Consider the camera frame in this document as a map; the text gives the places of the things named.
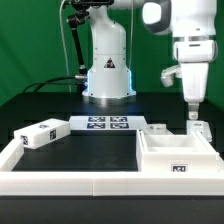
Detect white door panel with knob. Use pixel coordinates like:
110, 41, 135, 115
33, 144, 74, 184
143, 124, 171, 135

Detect white U-shaped fence frame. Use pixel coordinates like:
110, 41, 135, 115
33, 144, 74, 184
0, 140, 224, 196

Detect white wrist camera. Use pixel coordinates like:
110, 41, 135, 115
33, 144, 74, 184
161, 65, 182, 87

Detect black cables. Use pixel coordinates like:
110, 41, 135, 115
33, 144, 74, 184
22, 75, 89, 94

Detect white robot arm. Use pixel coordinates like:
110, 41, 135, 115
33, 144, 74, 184
83, 0, 218, 120

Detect white cabinet top block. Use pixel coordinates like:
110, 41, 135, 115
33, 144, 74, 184
14, 118, 71, 149

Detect white marker base plate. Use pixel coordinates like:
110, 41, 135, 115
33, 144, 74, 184
69, 116, 147, 130

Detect grey hanging cable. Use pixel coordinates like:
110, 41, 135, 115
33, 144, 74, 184
58, 0, 73, 94

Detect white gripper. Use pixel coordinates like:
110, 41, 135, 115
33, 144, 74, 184
181, 63, 209, 120

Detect white cabinet body box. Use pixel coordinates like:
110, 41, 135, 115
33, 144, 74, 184
136, 130, 222, 174

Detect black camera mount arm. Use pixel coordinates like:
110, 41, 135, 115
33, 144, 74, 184
66, 0, 115, 81

